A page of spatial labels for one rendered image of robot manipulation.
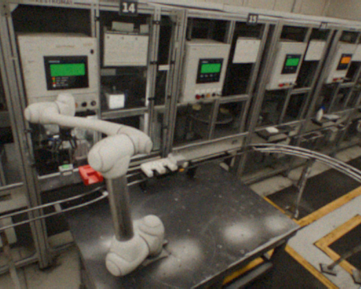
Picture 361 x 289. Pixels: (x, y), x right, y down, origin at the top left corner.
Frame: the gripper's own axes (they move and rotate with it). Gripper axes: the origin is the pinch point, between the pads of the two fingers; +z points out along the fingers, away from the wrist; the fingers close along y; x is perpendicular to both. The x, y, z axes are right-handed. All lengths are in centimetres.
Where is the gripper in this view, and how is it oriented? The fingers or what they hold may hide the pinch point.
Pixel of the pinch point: (65, 156)
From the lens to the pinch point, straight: 191.5
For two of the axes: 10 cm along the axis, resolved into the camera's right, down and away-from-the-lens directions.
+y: -8.0, 1.1, -5.9
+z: -1.7, 9.0, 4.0
